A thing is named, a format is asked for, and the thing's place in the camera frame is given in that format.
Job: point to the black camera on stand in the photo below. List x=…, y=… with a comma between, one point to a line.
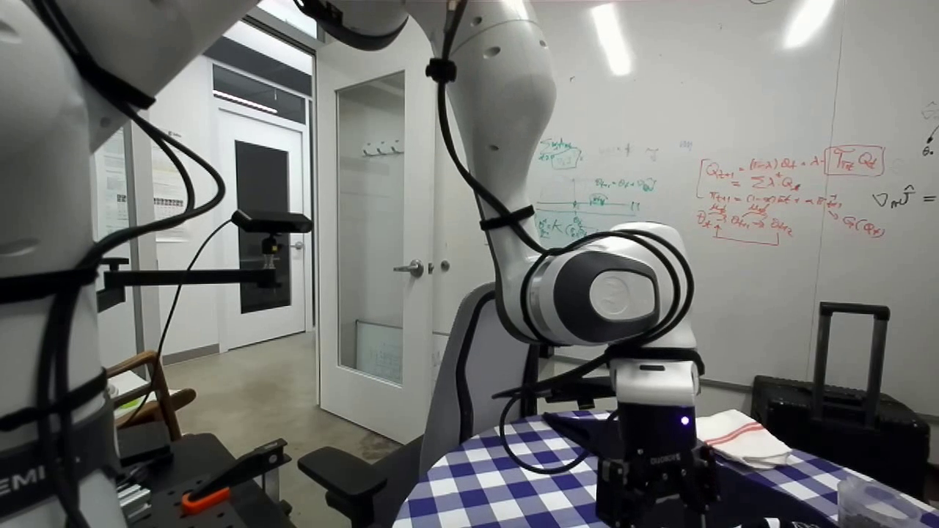
x=274, y=223

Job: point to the white door with dark window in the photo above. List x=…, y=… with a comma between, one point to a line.
x=261, y=186

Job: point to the black robot table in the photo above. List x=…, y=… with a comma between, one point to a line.
x=161, y=471

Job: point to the white door with glass pane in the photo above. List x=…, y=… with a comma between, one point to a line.
x=326, y=295

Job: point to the wooden chair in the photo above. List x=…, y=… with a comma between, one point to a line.
x=164, y=397

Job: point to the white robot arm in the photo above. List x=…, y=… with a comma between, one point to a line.
x=509, y=97

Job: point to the whiteboard wall with writing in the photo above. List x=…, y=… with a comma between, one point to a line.
x=764, y=117

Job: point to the black suitcase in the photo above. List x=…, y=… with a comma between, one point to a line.
x=839, y=430

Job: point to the blue white checkered tablecloth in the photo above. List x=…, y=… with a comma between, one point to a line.
x=487, y=488

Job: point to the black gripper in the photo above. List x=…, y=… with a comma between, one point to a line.
x=650, y=471

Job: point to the orange black clamp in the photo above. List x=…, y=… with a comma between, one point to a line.
x=205, y=503

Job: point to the grey mesh office chair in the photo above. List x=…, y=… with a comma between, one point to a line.
x=442, y=412

